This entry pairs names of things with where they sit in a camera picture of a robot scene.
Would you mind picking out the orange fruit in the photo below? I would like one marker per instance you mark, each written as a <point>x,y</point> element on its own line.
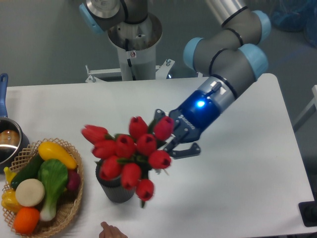
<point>26,220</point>

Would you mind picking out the person's hand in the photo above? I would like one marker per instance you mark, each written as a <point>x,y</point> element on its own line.
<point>109,231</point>

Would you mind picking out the green bok choy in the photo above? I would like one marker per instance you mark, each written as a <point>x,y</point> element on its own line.
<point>53,174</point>

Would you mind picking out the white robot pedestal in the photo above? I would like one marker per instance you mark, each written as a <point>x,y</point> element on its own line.
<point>136,47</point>

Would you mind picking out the yellow bell pepper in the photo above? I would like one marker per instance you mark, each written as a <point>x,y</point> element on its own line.
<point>9,201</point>

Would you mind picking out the purple red radish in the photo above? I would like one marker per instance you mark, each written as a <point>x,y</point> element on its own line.
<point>74,180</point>

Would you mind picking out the blue plastic bag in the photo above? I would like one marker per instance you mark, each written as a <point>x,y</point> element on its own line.
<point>296,16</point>

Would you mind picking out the white furniture frame right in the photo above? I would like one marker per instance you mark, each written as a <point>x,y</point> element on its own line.
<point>307,112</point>

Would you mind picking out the blue handled saucepan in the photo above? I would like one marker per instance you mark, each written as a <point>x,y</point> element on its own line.
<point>12,138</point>

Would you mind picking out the yellow squash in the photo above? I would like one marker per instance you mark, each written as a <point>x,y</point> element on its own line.
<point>50,150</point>

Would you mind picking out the round beige bun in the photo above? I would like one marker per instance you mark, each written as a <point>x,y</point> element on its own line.
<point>30,193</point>

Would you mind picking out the black device at table edge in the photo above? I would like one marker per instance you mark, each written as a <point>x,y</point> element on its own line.
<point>308,211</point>

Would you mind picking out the red tulip bouquet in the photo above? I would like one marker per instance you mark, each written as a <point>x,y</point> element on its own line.
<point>132,156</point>

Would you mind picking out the dark grey ribbed vase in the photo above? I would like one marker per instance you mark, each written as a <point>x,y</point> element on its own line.
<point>113,188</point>

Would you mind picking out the green cucumber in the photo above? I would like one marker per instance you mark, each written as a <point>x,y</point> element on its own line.
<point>29,171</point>

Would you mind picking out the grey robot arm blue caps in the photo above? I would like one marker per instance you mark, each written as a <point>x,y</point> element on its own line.
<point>231,60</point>

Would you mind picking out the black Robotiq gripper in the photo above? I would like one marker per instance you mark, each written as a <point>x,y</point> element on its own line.
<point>195,114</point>

